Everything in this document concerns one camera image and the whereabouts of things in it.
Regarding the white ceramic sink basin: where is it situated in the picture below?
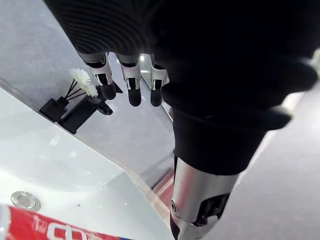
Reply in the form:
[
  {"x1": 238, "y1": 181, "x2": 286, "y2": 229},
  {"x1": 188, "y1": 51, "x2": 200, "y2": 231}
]
[{"x1": 0, "y1": 82, "x2": 173, "y2": 240}]

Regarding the black diffuser bottle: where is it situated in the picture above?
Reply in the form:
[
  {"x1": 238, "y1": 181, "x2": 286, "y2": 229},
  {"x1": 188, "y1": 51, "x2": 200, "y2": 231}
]
[{"x1": 39, "y1": 97, "x2": 68, "y2": 123}]

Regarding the silver round overflow cap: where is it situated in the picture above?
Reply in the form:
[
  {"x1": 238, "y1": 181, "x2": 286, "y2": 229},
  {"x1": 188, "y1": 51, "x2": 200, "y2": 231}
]
[{"x1": 10, "y1": 190, "x2": 42, "y2": 209}]

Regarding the black rectangular box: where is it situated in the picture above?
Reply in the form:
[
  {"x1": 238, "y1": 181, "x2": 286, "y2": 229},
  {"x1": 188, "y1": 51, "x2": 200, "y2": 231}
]
[{"x1": 57, "y1": 97, "x2": 106, "y2": 135}]

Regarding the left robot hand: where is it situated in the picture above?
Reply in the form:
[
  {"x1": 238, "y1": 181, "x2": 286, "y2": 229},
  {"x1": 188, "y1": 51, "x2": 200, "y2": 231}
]
[{"x1": 43, "y1": 0, "x2": 320, "y2": 240}]

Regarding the white flower reed stick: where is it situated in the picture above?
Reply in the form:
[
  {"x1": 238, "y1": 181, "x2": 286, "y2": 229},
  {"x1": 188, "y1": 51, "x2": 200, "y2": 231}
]
[
  {"x1": 65, "y1": 67, "x2": 92, "y2": 100},
  {"x1": 67, "y1": 83, "x2": 99, "y2": 101}
]

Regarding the red white toothpaste tube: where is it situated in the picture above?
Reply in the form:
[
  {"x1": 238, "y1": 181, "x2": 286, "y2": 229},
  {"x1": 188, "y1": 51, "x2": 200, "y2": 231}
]
[{"x1": 0, "y1": 203, "x2": 131, "y2": 240}]

